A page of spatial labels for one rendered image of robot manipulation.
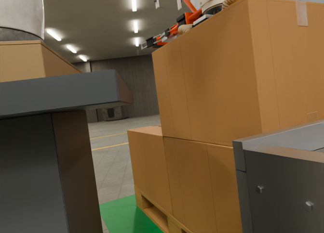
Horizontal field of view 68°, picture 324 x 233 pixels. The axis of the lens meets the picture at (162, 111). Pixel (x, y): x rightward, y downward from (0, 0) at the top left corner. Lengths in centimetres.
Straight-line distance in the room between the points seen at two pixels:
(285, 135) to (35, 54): 49
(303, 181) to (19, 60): 46
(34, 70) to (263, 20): 55
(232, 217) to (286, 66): 48
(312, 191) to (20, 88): 41
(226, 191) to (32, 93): 67
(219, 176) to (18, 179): 59
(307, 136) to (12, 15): 66
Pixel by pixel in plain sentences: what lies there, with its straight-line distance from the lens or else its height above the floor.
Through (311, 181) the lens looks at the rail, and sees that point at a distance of 42.
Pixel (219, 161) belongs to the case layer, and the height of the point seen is 49.
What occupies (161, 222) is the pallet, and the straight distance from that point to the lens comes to 153.
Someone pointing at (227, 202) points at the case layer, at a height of 36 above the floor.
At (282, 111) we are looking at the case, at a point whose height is 64.
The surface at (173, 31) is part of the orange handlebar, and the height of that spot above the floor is 107.
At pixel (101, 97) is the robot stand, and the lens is 29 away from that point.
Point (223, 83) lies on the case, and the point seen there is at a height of 74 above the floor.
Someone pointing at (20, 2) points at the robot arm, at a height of 93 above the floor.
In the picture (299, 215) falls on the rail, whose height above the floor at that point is 51.
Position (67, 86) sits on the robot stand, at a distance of 30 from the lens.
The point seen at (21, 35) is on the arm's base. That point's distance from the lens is 56.
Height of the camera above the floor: 70
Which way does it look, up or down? 2 degrees down
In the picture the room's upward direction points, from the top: 7 degrees counter-clockwise
